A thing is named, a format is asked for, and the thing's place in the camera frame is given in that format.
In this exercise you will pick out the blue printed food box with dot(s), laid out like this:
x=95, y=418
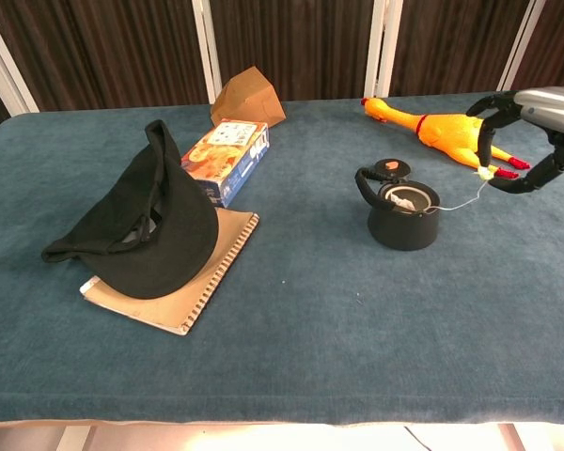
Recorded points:
x=228, y=162

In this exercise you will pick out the black baseball cap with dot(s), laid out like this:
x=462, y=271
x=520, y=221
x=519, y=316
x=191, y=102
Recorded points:
x=141, y=221

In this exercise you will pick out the brown cardboard box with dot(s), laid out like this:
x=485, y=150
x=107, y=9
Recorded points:
x=249, y=101

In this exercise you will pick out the white partition frame post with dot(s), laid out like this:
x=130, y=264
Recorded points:
x=7, y=56
x=207, y=49
x=383, y=47
x=521, y=44

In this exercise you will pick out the yellow rubber chicken toy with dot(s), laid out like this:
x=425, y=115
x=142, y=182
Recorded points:
x=444, y=134

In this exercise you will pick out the small black round lid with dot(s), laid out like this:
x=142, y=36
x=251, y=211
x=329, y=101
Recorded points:
x=391, y=167

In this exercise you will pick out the blue table cloth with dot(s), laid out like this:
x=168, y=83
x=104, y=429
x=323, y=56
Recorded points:
x=282, y=263

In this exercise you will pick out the brown spiral notebook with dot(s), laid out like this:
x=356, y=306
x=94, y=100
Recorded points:
x=183, y=282

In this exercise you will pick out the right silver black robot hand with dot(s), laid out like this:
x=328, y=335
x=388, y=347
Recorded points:
x=536, y=136

